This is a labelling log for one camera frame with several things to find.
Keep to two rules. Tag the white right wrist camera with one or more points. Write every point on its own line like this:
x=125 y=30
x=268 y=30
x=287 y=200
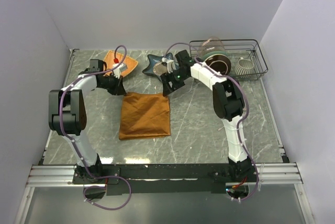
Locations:
x=170 y=64

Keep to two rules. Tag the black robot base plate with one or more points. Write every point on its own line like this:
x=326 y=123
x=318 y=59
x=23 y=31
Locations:
x=166 y=178

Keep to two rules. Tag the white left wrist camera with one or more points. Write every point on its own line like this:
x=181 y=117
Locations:
x=118 y=68

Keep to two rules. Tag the orange woven triangular tray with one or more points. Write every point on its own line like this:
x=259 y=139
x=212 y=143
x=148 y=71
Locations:
x=129 y=62

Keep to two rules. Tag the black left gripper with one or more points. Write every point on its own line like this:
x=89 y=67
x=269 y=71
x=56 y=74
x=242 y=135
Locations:
x=119 y=89

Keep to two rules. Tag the clear glass jar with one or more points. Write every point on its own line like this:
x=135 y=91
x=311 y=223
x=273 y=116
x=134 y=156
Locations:
x=212 y=44

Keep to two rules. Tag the black wire dish rack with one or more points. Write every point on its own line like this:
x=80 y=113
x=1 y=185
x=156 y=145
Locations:
x=236 y=49

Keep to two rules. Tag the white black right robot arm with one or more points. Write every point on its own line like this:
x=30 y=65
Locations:
x=228 y=104

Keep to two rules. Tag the striped ceramic mug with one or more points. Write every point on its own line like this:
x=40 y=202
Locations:
x=244 y=67

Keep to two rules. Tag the orange cloth napkin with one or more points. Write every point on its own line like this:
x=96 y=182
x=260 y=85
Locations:
x=144 y=116

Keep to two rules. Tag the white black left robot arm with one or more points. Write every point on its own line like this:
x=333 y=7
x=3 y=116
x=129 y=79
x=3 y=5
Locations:
x=67 y=113

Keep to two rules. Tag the stacked ceramic plates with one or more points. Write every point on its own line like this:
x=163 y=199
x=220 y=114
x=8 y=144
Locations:
x=218 y=61

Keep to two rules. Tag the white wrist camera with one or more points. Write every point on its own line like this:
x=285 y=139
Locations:
x=118 y=68
x=170 y=64

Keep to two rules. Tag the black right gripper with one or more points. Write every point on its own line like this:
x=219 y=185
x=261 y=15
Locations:
x=166 y=78

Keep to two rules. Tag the blue star-shaped dish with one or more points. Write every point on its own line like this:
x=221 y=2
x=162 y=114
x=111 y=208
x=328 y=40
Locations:
x=157 y=67

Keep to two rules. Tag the aluminium frame rail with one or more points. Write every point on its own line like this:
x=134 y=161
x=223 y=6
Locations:
x=62 y=175

